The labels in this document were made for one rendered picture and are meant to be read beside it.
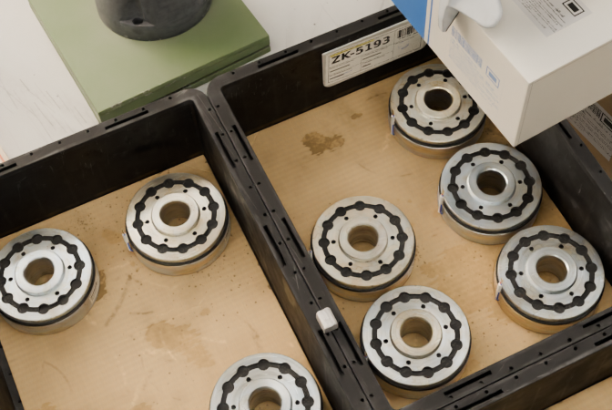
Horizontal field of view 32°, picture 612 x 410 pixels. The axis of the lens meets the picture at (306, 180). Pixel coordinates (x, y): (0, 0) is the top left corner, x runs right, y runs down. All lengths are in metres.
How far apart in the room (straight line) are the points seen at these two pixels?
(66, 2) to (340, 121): 0.45
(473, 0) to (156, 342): 0.46
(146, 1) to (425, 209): 0.45
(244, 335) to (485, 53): 0.37
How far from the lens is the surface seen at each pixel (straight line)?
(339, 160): 1.13
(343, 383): 0.92
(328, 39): 1.10
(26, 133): 1.37
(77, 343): 1.07
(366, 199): 1.07
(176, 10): 1.35
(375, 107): 1.17
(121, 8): 1.35
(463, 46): 0.89
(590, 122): 1.24
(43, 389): 1.06
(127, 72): 1.34
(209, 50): 1.35
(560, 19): 0.86
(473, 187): 1.08
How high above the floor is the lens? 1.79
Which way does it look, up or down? 59 degrees down
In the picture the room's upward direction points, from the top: 4 degrees counter-clockwise
